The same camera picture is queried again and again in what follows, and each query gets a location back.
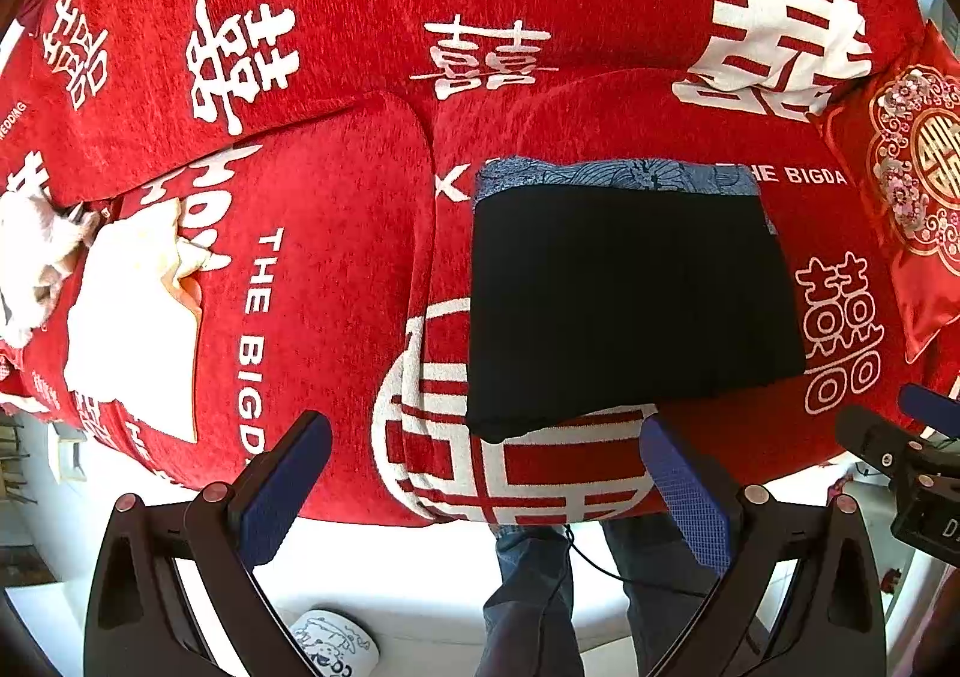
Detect white cartoon slipper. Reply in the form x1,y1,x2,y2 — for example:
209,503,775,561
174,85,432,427
288,608,374,677

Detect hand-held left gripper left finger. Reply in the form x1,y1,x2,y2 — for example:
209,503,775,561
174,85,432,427
85,410,334,677

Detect cream cloth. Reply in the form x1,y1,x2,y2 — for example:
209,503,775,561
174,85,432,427
63,197,230,443

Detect red printed sofa cover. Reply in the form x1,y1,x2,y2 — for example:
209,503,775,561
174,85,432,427
0,0,960,529

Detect red embroidered satin cushion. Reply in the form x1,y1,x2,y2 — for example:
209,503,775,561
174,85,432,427
817,19,960,365

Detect person's leg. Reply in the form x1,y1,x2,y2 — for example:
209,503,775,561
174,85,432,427
600,510,758,677
478,521,587,677

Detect person's right leg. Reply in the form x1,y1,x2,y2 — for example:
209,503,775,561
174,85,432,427
600,510,758,677

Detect person's left leg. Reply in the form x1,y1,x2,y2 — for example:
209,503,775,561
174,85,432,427
478,521,587,677

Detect white crumpled cloth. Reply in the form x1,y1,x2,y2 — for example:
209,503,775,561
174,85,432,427
0,188,100,350

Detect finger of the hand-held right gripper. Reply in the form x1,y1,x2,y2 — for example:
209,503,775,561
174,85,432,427
834,404,914,477
898,383,960,440

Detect black cable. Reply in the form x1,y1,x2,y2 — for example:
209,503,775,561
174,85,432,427
561,524,710,599

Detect black pants with grey waistband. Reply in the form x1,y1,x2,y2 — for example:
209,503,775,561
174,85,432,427
465,156,809,444

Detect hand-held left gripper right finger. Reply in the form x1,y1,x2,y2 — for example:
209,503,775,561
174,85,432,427
639,414,889,677

